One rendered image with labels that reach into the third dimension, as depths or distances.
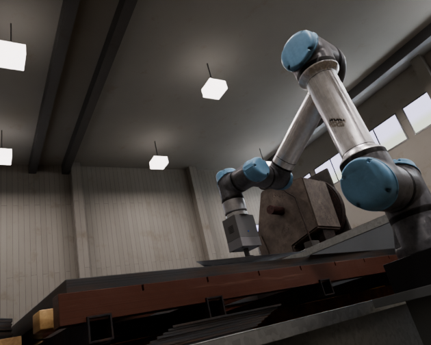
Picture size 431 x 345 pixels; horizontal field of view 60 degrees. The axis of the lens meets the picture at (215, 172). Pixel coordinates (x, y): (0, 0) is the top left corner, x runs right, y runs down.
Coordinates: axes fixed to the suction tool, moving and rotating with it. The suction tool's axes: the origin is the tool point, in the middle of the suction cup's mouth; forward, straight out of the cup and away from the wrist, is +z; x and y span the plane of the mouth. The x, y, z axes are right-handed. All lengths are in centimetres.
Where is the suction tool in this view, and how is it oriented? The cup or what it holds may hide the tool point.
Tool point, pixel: (250, 263)
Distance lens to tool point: 119.1
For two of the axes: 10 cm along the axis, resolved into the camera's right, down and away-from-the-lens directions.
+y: -7.7, -0.9, -6.3
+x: 6.0, -4.5, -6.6
